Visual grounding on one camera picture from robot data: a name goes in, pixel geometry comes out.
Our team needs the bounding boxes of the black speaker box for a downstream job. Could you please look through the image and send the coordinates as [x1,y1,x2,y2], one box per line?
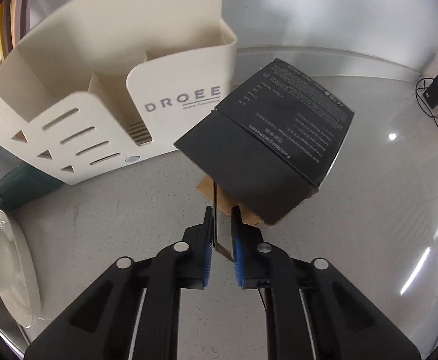
[174,58,355,226]

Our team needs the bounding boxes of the cream utensil organizer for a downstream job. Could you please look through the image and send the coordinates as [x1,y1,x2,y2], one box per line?
[0,0,237,185]

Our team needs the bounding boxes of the dark green sponge tray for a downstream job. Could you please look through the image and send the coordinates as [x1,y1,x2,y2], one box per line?
[0,163,63,211]

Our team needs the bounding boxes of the chopsticks in organizer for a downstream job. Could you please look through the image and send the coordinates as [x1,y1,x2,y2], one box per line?
[0,0,31,61]

